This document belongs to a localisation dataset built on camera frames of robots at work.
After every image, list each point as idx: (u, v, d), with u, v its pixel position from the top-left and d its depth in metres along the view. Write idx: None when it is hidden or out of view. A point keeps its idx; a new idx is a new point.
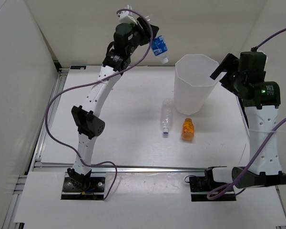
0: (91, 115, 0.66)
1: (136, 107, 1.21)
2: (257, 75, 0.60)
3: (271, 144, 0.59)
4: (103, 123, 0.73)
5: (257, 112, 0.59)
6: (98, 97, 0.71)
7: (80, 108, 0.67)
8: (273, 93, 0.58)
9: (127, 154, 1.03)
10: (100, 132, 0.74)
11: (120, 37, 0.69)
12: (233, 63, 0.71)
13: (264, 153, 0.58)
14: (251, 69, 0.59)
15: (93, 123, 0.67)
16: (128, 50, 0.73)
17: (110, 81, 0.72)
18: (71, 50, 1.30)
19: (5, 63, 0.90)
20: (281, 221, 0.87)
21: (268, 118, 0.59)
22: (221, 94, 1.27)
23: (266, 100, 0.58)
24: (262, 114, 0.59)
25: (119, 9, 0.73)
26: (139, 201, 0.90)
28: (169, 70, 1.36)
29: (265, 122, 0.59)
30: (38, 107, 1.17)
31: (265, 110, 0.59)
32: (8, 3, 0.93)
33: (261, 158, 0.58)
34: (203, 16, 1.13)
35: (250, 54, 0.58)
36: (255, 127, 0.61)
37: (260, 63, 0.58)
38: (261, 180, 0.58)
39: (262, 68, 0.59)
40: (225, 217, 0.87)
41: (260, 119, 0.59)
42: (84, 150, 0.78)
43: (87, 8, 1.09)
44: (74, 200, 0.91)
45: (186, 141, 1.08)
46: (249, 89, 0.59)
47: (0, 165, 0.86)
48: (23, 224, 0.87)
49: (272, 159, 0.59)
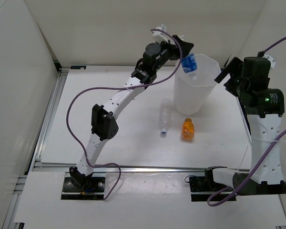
0: (110, 115, 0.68)
1: (136, 107, 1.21)
2: (260, 82, 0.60)
3: (274, 154, 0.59)
4: (117, 128, 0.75)
5: (260, 121, 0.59)
6: (121, 101, 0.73)
7: (102, 107, 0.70)
8: (277, 101, 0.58)
9: (127, 154, 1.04)
10: (112, 136, 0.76)
11: (148, 57, 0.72)
12: (239, 67, 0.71)
13: (266, 162, 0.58)
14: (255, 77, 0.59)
15: (109, 124, 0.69)
16: (157, 67, 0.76)
17: (135, 91, 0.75)
18: (71, 50, 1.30)
19: (5, 62, 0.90)
20: (281, 221, 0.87)
21: (271, 127, 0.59)
22: (221, 94, 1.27)
23: (270, 109, 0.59)
24: (265, 123, 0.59)
25: (153, 28, 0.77)
26: (139, 201, 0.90)
28: (169, 70, 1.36)
29: (268, 131, 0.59)
30: (38, 107, 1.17)
31: (269, 118, 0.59)
32: (8, 3, 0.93)
33: (263, 167, 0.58)
34: (204, 15, 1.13)
35: (254, 61, 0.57)
36: (257, 135, 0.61)
37: (264, 70, 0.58)
38: (262, 189, 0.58)
39: (267, 76, 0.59)
40: (225, 217, 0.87)
41: (263, 129, 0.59)
42: (92, 150, 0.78)
43: (87, 8, 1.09)
44: (74, 200, 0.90)
45: (186, 141, 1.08)
46: (252, 96, 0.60)
47: (0, 165, 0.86)
48: (23, 224, 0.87)
49: (274, 168, 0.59)
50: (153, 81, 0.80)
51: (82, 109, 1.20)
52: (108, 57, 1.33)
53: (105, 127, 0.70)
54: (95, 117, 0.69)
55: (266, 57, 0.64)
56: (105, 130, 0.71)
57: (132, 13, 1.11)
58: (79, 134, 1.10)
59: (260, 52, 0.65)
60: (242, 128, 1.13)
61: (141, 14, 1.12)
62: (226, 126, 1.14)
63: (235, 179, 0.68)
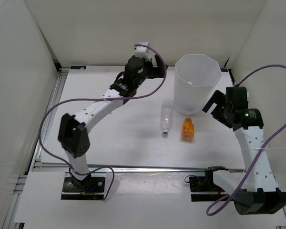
0: (81, 126, 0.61)
1: (136, 107, 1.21)
2: (242, 104, 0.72)
3: (264, 162, 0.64)
4: (87, 142, 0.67)
5: (244, 132, 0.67)
6: (96, 112, 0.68)
7: (73, 117, 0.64)
8: (256, 116, 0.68)
9: (128, 154, 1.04)
10: (82, 153, 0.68)
11: (131, 70, 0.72)
12: (222, 97, 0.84)
13: (258, 169, 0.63)
14: (236, 99, 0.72)
15: (80, 137, 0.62)
16: (137, 82, 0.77)
17: (113, 102, 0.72)
18: (71, 50, 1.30)
19: (5, 62, 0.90)
20: (281, 221, 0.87)
21: (255, 137, 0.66)
22: None
23: (250, 122, 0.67)
24: (249, 134, 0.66)
25: (136, 43, 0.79)
26: (139, 201, 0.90)
28: (169, 70, 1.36)
29: (253, 141, 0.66)
30: (38, 107, 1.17)
31: (251, 130, 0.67)
32: (8, 3, 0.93)
33: (256, 173, 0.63)
34: (204, 15, 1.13)
35: (232, 88, 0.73)
36: (245, 146, 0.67)
37: (242, 94, 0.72)
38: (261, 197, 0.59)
39: (245, 98, 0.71)
40: (225, 217, 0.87)
41: (249, 138, 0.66)
42: (75, 165, 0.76)
43: (87, 8, 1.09)
44: (74, 200, 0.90)
45: (186, 141, 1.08)
46: (235, 114, 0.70)
47: (0, 166, 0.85)
48: (23, 224, 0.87)
49: (266, 175, 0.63)
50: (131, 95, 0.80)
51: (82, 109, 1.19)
52: (108, 57, 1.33)
53: (74, 140, 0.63)
54: (64, 127, 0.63)
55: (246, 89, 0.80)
56: (74, 144, 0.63)
57: (132, 13, 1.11)
58: None
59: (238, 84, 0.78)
60: None
61: (141, 14, 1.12)
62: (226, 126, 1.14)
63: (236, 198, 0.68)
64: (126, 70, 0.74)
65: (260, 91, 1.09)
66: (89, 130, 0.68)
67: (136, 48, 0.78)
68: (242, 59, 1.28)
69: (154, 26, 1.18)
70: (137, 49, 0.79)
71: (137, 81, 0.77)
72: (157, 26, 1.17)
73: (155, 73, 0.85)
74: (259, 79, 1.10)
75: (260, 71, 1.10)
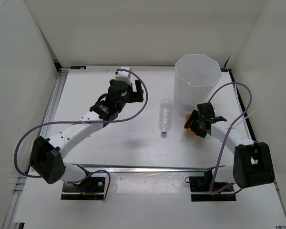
0: (54, 151, 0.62)
1: (136, 107, 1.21)
2: (210, 112, 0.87)
3: (236, 133, 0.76)
4: (61, 170, 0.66)
5: (214, 126, 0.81)
6: (72, 135, 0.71)
7: (45, 143, 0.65)
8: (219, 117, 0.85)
9: (127, 154, 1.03)
10: (55, 180, 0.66)
11: (114, 93, 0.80)
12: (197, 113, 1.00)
13: (233, 136, 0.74)
14: (204, 111, 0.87)
15: (52, 161, 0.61)
16: (118, 105, 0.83)
17: (91, 125, 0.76)
18: (71, 50, 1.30)
19: (5, 62, 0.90)
20: (281, 221, 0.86)
21: (223, 123, 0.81)
22: (221, 94, 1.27)
23: (217, 120, 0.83)
24: (218, 123, 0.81)
25: (119, 67, 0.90)
26: (139, 200, 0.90)
28: (169, 70, 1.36)
29: (223, 126, 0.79)
30: (38, 107, 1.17)
31: (219, 123, 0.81)
32: (8, 3, 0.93)
33: (233, 139, 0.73)
34: (204, 15, 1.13)
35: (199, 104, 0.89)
36: (220, 134, 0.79)
37: (208, 106, 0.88)
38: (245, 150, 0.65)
39: (211, 109, 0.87)
40: (225, 217, 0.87)
41: (219, 126, 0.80)
42: (68, 177, 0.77)
43: (87, 8, 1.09)
44: (74, 200, 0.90)
45: (186, 141, 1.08)
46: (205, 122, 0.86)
47: (0, 166, 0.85)
48: (23, 224, 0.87)
49: (242, 138, 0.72)
50: (113, 118, 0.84)
51: (81, 109, 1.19)
52: (108, 57, 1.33)
53: (46, 166, 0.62)
54: (36, 150, 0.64)
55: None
56: (45, 170, 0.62)
57: (132, 13, 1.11)
58: None
59: None
60: (242, 127, 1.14)
61: (141, 14, 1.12)
62: None
63: (237, 178, 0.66)
64: (108, 92, 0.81)
65: (260, 91, 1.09)
66: (64, 153, 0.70)
67: (118, 71, 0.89)
68: (242, 59, 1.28)
69: (154, 27, 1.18)
70: (118, 73, 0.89)
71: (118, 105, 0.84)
72: (157, 26, 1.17)
73: (134, 97, 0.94)
74: (259, 79, 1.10)
75: (260, 71, 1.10)
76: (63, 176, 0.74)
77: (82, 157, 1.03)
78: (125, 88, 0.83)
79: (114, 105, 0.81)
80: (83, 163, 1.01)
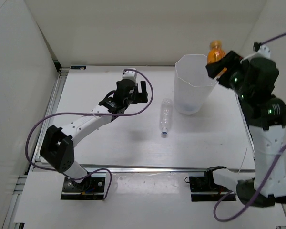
0: (66, 140, 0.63)
1: (137, 107, 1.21)
2: (266, 90, 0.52)
3: (280, 164, 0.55)
4: (71, 159, 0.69)
5: (263, 134, 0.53)
6: (83, 126, 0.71)
7: (58, 131, 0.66)
8: (280, 112, 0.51)
9: (127, 154, 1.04)
10: (65, 169, 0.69)
11: (122, 89, 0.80)
12: (235, 60, 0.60)
13: (273, 174, 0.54)
14: (261, 84, 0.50)
15: (65, 151, 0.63)
16: (126, 101, 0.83)
17: (101, 118, 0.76)
18: (71, 50, 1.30)
19: (5, 62, 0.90)
20: (282, 221, 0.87)
21: (276, 139, 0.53)
22: (222, 93, 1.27)
23: (272, 120, 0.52)
24: (269, 136, 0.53)
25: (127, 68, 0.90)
26: (139, 200, 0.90)
28: (169, 70, 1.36)
29: (272, 144, 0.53)
30: (38, 107, 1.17)
31: (273, 130, 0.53)
32: (7, 3, 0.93)
33: (269, 179, 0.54)
34: (204, 16, 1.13)
35: (260, 69, 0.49)
36: (261, 149, 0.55)
37: (271, 78, 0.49)
38: (269, 202, 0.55)
39: (272, 84, 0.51)
40: (225, 217, 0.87)
41: (267, 141, 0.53)
42: (71, 172, 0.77)
43: (87, 8, 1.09)
44: (74, 200, 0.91)
45: (186, 141, 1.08)
46: (254, 108, 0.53)
47: (0, 166, 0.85)
48: (23, 224, 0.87)
49: (280, 180, 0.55)
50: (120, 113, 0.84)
51: (81, 109, 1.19)
52: (108, 57, 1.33)
53: (57, 155, 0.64)
54: (48, 139, 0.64)
55: (262, 48, 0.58)
56: (56, 159, 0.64)
57: (132, 13, 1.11)
58: None
59: (257, 43, 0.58)
60: (242, 127, 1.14)
61: (141, 14, 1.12)
62: (226, 128, 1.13)
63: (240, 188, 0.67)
64: (117, 89, 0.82)
65: None
66: (75, 143, 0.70)
67: (126, 70, 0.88)
68: None
69: (154, 26, 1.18)
70: (126, 73, 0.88)
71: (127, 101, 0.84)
72: (157, 26, 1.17)
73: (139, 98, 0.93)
74: None
75: None
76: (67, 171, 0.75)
77: (82, 157, 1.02)
78: (133, 86, 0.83)
79: (122, 100, 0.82)
80: (83, 163, 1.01)
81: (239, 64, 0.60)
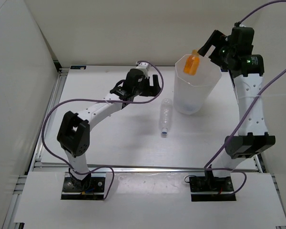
0: (84, 124, 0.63)
1: (137, 107, 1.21)
2: (246, 48, 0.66)
3: (258, 108, 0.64)
4: (87, 142, 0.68)
5: (243, 80, 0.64)
6: (97, 111, 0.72)
7: (75, 115, 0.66)
8: (258, 63, 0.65)
9: (127, 154, 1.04)
10: (81, 153, 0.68)
11: (131, 78, 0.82)
12: (220, 38, 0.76)
13: (251, 115, 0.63)
14: (241, 43, 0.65)
15: (82, 134, 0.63)
16: (135, 89, 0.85)
17: (113, 105, 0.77)
18: (71, 50, 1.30)
19: (6, 62, 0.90)
20: (282, 221, 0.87)
21: (254, 85, 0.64)
22: (221, 93, 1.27)
23: (251, 69, 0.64)
24: (248, 81, 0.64)
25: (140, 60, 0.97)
26: (139, 200, 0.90)
28: (169, 70, 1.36)
29: (251, 88, 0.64)
30: (38, 106, 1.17)
31: (251, 77, 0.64)
32: (8, 3, 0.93)
33: (249, 119, 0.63)
34: (204, 16, 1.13)
35: (240, 30, 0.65)
36: (242, 95, 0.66)
37: (249, 38, 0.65)
38: (249, 139, 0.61)
39: (250, 43, 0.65)
40: (225, 217, 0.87)
41: (246, 86, 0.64)
42: (75, 164, 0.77)
43: (87, 9, 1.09)
44: (74, 200, 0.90)
45: (186, 141, 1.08)
46: (237, 61, 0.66)
47: (0, 165, 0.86)
48: (23, 224, 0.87)
49: (258, 121, 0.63)
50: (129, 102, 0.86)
51: (81, 108, 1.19)
52: (108, 57, 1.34)
53: (75, 139, 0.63)
54: (66, 123, 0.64)
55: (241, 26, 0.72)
56: (73, 143, 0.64)
57: (132, 13, 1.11)
58: None
59: (237, 23, 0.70)
60: None
61: (141, 14, 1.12)
62: (226, 128, 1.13)
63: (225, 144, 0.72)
64: (127, 77, 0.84)
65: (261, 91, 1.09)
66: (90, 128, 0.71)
67: (140, 63, 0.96)
68: None
69: (154, 26, 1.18)
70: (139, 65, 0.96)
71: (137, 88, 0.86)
72: (157, 26, 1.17)
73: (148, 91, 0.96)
74: None
75: None
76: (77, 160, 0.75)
77: None
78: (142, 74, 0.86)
79: (132, 88, 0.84)
80: None
81: (225, 40, 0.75)
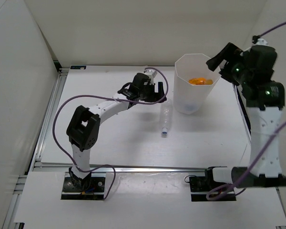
0: (94, 117, 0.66)
1: (137, 107, 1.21)
2: (266, 73, 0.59)
3: (273, 146, 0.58)
4: (96, 137, 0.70)
5: (260, 114, 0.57)
6: (107, 108, 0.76)
7: (86, 110, 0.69)
8: (278, 93, 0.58)
9: (127, 154, 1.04)
10: (90, 147, 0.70)
11: (138, 80, 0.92)
12: (234, 53, 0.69)
13: (265, 155, 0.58)
14: (259, 68, 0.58)
15: (92, 128, 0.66)
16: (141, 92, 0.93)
17: (120, 104, 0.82)
18: (71, 50, 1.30)
19: (6, 62, 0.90)
20: (282, 221, 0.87)
21: (271, 120, 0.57)
22: (222, 93, 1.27)
23: (270, 101, 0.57)
24: (265, 116, 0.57)
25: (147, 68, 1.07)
26: (139, 200, 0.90)
28: (169, 70, 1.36)
29: (267, 125, 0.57)
30: (38, 106, 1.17)
31: (269, 111, 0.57)
32: (8, 4, 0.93)
33: (262, 159, 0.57)
34: (204, 16, 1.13)
35: (260, 52, 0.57)
36: (257, 129, 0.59)
37: (269, 62, 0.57)
38: (260, 182, 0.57)
39: (271, 68, 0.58)
40: (225, 217, 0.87)
41: (262, 121, 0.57)
42: (78, 160, 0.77)
43: (87, 9, 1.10)
44: (74, 200, 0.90)
45: (186, 141, 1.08)
46: (253, 89, 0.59)
47: (0, 165, 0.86)
48: (23, 224, 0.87)
49: (272, 161, 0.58)
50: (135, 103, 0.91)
51: None
52: (108, 57, 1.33)
53: (85, 131, 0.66)
54: (77, 117, 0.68)
55: (260, 40, 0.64)
56: (83, 135, 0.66)
57: (132, 13, 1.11)
58: None
59: (256, 36, 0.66)
60: (242, 126, 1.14)
61: (141, 14, 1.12)
62: (226, 128, 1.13)
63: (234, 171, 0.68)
64: (134, 80, 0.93)
65: None
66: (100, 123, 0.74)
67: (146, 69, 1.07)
68: None
69: (154, 26, 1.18)
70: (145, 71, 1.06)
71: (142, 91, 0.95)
72: (157, 26, 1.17)
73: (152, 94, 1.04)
74: None
75: None
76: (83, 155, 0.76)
77: None
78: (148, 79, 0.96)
79: (137, 89, 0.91)
80: None
81: (239, 56, 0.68)
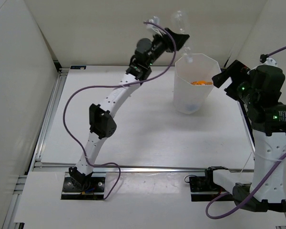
0: (107, 114, 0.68)
1: (137, 107, 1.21)
2: (273, 95, 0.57)
3: (278, 172, 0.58)
4: (114, 125, 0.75)
5: (266, 140, 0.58)
6: (117, 99, 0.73)
7: (98, 107, 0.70)
8: None
9: (127, 154, 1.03)
10: (111, 134, 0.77)
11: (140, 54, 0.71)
12: (240, 71, 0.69)
13: (269, 181, 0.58)
14: (267, 90, 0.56)
15: (107, 123, 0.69)
16: (150, 62, 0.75)
17: (130, 88, 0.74)
18: (70, 50, 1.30)
19: (6, 62, 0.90)
20: (282, 221, 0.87)
21: (277, 145, 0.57)
22: (222, 94, 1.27)
23: (277, 126, 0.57)
24: (270, 141, 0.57)
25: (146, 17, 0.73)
26: (138, 200, 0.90)
28: (169, 70, 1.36)
29: (273, 150, 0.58)
30: (38, 107, 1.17)
31: (276, 137, 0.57)
32: (8, 4, 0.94)
33: (265, 185, 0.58)
34: (204, 16, 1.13)
35: (266, 73, 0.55)
36: (261, 153, 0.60)
37: (276, 84, 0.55)
38: (262, 207, 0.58)
39: (278, 90, 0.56)
40: (225, 218, 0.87)
41: (268, 147, 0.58)
42: (91, 150, 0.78)
43: (88, 9, 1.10)
44: (74, 200, 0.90)
45: (186, 141, 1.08)
46: (260, 112, 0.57)
47: (0, 165, 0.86)
48: (23, 224, 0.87)
49: (276, 187, 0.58)
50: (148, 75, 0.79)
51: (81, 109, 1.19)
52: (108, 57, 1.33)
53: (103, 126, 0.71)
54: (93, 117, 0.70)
55: (269, 59, 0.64)
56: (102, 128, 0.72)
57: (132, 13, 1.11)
58: (78, 134, 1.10)
59: (265, 55, 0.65)
60: (241, 126, 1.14)
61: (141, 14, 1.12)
62: (226, 128, 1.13)
63: (235, 190, 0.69)
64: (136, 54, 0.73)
65: None
66: (113, 115, 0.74)
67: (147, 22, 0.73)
68: (243, 59, 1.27)
69: None
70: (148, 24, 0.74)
71: (162, 47, 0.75)
72: None
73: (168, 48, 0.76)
74: None
75: None
76: (91, 151, 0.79)
77: None
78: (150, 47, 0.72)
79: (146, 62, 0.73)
80: None
81: (246, 74, 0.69)
